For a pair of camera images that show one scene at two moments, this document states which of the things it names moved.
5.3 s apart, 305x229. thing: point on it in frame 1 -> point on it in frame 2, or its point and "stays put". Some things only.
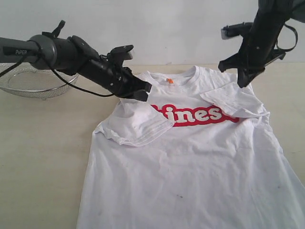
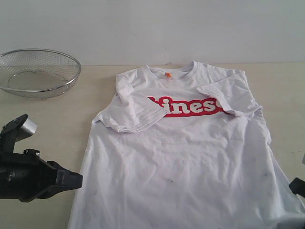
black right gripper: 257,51 -> 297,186
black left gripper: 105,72 -> 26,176
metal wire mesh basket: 32,80 stays put
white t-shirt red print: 199,152 stays put
